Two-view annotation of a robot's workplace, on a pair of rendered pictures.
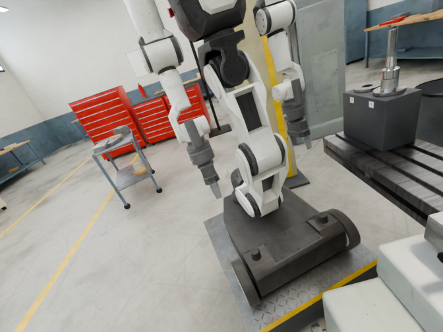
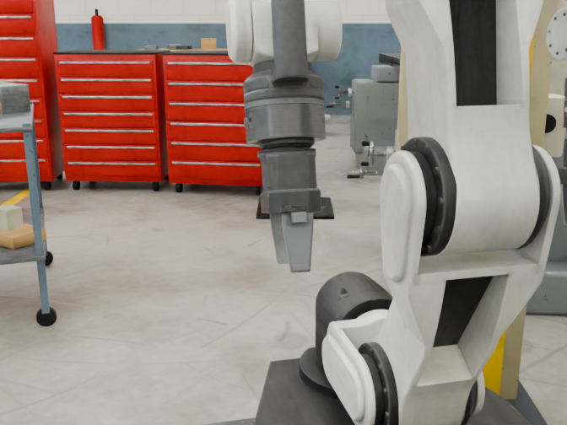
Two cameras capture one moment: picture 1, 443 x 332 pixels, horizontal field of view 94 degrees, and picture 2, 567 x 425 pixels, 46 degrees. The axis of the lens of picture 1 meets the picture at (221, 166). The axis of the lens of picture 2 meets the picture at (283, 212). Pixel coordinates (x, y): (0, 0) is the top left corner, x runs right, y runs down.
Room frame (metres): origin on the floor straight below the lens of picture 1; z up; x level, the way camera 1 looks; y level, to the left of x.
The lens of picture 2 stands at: (-0.03, 0.10, 1.21)
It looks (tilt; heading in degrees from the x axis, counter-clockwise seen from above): 16 degrees down; 357
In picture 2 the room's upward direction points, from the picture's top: straight up
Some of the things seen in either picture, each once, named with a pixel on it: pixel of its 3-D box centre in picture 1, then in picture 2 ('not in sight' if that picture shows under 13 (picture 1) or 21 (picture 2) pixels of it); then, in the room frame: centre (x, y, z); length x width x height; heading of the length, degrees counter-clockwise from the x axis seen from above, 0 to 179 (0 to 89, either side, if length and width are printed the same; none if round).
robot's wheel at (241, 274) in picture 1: (244, 281); not in sight; (0.60, 0.07, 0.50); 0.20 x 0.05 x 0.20; 11
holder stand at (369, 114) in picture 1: (376, 113); not in sight; (0.71, -0.63, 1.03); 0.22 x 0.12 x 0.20; 178
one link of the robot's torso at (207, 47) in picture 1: (219, 63); not in sight; (0.94, -0.13, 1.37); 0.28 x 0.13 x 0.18; 11
